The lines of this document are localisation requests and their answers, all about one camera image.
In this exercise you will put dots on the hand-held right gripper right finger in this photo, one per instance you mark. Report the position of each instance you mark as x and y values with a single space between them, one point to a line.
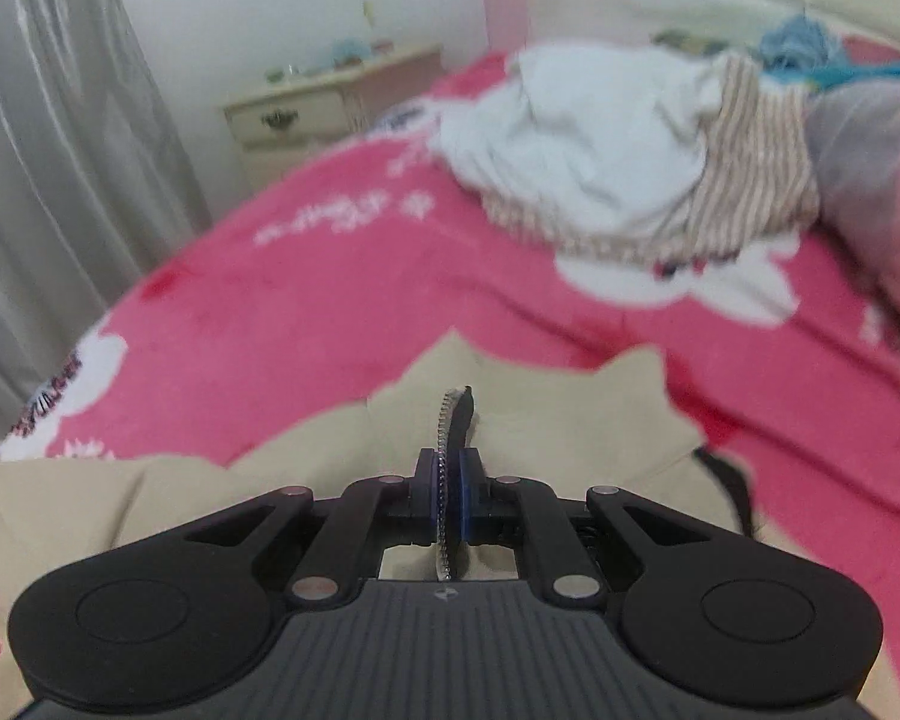
467 499

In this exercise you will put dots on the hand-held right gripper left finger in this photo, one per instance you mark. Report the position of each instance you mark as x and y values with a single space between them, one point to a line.
426 495

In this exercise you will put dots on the beige zip jacket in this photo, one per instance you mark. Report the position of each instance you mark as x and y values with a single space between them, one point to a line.
570 427

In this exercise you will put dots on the pink floral blanket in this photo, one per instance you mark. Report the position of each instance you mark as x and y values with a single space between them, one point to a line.
307 292

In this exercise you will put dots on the white crumpled garment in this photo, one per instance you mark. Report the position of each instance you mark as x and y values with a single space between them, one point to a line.
585 135

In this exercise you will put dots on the cream nightstand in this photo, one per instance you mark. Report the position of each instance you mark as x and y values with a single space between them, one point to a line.
292 120

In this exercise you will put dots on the beige checkered garment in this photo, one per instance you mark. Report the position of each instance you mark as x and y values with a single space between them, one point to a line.
757 180

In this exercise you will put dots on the blue trinket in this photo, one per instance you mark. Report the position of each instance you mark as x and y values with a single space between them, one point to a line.
349 51

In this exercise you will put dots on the grey curtain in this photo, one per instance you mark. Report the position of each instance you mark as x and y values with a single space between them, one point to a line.
60 165

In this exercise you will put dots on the pink quilt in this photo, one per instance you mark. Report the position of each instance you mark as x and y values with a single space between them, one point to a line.
877 187

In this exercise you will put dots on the teal cloth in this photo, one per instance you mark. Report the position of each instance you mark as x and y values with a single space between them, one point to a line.
802 45

